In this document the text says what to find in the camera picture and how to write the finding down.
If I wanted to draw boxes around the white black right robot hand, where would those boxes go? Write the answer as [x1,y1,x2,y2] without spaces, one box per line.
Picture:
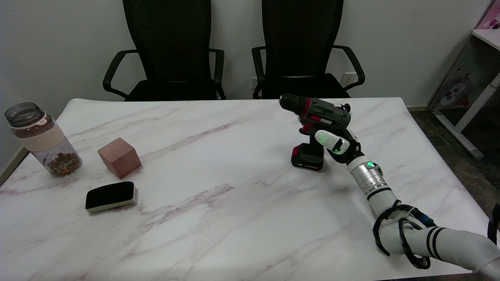
[314,128,362,165]

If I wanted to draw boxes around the green red power screwdriver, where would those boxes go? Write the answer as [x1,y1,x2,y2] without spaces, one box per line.
[279,93,352,172]

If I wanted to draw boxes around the floor vent grate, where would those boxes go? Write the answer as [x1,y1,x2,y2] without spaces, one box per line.
[427,135,452,148]

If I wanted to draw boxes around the black mesh office chair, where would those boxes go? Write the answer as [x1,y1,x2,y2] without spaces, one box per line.
[103,0,227,102]
[251,0,366,100]

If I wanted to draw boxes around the white desk with cartoon panel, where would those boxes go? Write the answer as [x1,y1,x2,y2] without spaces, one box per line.
[427,0,500,160]

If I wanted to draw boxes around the pinkish brown wooden cube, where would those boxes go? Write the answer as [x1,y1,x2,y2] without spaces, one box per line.
[97,137,142,180]

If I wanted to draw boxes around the black whiteboard eraser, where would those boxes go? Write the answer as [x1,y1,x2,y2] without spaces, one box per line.
[85,181,137,213]

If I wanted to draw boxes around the glass jar with nuts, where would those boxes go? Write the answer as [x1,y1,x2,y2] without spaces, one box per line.
[5,102,83,178]

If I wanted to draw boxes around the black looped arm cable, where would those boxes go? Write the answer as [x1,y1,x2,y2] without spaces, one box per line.
[372,200,437,270]

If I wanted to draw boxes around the black hanging cable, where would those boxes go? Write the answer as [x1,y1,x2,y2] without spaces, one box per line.
[487,202,500,246]

